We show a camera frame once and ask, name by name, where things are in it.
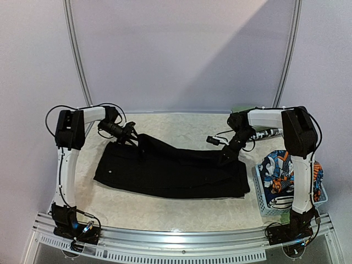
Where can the aluminium front rail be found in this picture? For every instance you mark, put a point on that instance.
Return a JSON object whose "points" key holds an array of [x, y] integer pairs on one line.
{"points": [[137, 246]]}

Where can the white striped cloth in basket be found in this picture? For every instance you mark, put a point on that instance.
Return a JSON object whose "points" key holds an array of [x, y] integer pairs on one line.
{"points": [[279, 202]]}

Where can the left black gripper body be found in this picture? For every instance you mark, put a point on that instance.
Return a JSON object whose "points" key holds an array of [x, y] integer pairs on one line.
{"points": [[116, 130]]}

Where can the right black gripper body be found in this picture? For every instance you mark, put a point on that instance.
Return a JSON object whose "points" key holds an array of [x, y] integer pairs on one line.
{"points": [[232, 145]]}

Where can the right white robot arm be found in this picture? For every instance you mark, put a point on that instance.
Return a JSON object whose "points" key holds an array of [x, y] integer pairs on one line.
{"points": [[302, 137]]}

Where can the aluminium frame post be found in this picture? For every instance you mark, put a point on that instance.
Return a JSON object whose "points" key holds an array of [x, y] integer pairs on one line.
{"points": [[68, 12], [293, 31]]}

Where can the light blue plastic basket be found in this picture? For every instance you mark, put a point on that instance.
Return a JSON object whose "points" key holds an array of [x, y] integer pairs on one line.
{"points": [[267, 211]]}

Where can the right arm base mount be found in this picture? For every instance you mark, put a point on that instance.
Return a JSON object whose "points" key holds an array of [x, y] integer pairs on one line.
{"points": [[279, 233]]}

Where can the folded green shirt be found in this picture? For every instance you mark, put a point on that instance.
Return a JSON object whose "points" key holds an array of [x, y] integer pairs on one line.
{"points": [[236, 109]]}

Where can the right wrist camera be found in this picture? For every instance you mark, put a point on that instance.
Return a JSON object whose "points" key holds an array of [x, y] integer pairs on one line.
{"points": [[238, 121]]}

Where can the right aluminium frame post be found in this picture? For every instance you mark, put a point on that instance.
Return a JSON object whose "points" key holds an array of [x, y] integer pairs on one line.
{"points": [[293, 31]]}

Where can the black garment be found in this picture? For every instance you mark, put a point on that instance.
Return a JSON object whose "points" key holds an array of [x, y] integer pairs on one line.
{"points": [[156, 168]]}

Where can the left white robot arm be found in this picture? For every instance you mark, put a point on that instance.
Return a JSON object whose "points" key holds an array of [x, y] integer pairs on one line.
{"points": [[70, 137]]}

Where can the folded black white shirt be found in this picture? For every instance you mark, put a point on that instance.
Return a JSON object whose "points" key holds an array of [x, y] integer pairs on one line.
{"points": [[267, 133]]}

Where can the left aluminium frame post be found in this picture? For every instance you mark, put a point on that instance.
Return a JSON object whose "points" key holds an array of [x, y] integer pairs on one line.
{"points": [[68, 12]]}

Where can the blue orange patterned cloth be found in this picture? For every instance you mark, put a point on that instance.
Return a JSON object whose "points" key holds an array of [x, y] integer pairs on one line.
{"points": [[277, 173]]}

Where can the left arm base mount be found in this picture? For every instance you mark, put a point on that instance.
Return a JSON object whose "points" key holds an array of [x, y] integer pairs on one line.
{"points": [[67, 225]]}

